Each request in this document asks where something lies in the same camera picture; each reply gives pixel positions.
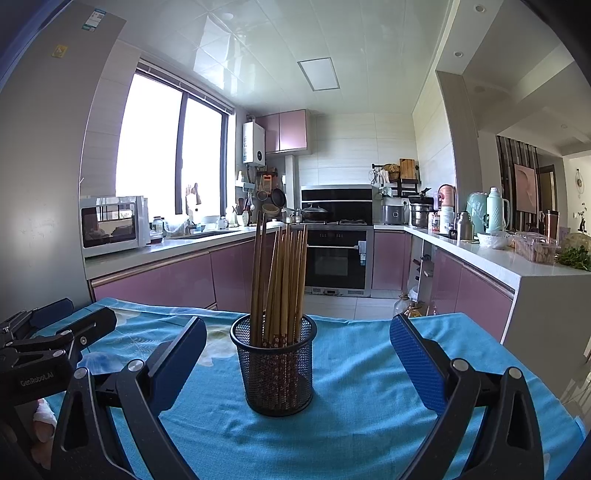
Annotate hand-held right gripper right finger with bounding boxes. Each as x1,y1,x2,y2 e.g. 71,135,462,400
389,313,546,480

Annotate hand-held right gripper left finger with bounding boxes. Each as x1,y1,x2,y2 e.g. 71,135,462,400
51,315,208,480

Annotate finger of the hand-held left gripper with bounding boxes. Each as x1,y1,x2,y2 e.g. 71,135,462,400
0,307,117,365
0,298,75,346

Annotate black mesh utensil holder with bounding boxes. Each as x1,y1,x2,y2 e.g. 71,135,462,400
230,313,318,416

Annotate bundle of wooden chopsticks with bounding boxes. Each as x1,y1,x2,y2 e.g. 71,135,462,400
249,213,310,398

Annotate person's left hand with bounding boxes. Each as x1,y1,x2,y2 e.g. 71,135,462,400
31,398,60,443

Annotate pink kitchen base cabinets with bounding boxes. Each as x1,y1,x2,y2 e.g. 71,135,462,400
373,230,515,342
90,231,287,315

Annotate blue floral tablecloth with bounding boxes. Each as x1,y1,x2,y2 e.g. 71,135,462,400
28,296,589,480

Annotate white microwave oven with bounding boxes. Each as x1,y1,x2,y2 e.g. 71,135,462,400
79,196,151,258

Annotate grey refrigerator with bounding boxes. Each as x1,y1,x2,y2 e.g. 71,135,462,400
0,9,127,324

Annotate black built-in oven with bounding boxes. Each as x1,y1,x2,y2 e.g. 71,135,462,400
302,227,370,296

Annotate stainless steel pot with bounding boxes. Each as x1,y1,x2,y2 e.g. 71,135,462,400
409,195,435,228

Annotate silver rice cooker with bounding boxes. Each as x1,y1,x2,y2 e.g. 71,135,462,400
381,196,411,225

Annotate clear plastic container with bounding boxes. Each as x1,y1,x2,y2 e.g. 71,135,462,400
513,233,559,265

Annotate mint green thermos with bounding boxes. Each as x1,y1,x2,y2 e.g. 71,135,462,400
485,187,510,234

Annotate black range hood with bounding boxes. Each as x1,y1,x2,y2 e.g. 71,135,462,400
301,185,374,221

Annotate kitchen window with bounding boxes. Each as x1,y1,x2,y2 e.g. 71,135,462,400
115,60,234,217

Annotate green leafy vegetables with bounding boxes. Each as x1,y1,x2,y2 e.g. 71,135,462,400
556,244,591,272

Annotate white water heater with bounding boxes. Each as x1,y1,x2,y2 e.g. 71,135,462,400
242,122,266,167

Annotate ceiling light panel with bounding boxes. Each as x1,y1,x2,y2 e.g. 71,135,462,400
298,57,340,90

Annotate black wall rack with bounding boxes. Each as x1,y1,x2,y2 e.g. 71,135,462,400
372,161,421,197

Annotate framed wall painting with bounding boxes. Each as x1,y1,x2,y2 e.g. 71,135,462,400
514,163,537,214

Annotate pink wall cabinet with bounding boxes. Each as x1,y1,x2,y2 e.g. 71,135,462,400
255,109,311,154

